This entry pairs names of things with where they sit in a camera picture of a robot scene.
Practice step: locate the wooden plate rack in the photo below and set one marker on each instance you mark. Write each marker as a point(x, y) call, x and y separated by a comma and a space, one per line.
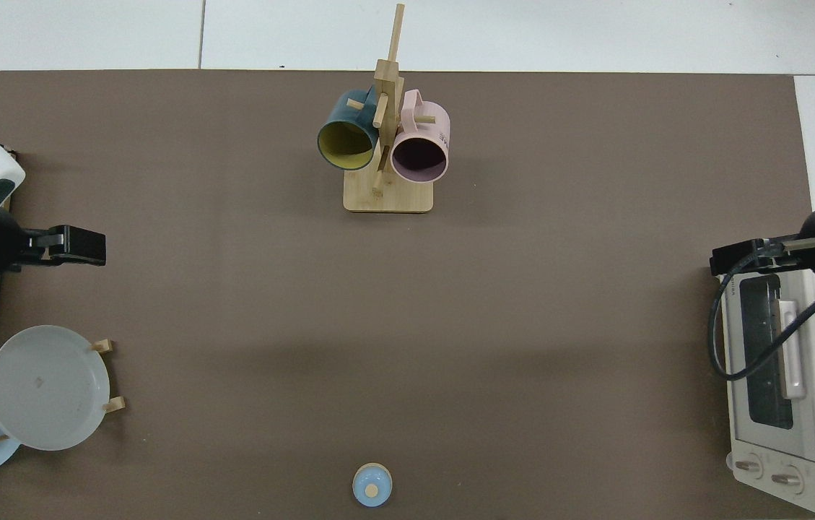
point(102, 346)

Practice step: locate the pink cup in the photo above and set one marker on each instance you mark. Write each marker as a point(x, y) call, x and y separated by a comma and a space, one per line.
point(436, 124)

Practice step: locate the wooden cup stand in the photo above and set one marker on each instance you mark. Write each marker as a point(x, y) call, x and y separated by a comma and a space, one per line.
point(393, 198)

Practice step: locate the brown table cloth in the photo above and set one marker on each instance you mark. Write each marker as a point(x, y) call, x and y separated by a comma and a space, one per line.
point(450, 325)

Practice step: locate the small blue round bell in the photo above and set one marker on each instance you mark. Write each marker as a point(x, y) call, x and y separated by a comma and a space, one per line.
point(372, 485)

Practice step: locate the grey plate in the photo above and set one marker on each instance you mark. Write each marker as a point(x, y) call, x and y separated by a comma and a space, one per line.
point(46, 390)

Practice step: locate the teal cup with yellow inside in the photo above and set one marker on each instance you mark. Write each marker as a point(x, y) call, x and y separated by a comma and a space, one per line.
point(338, 115)

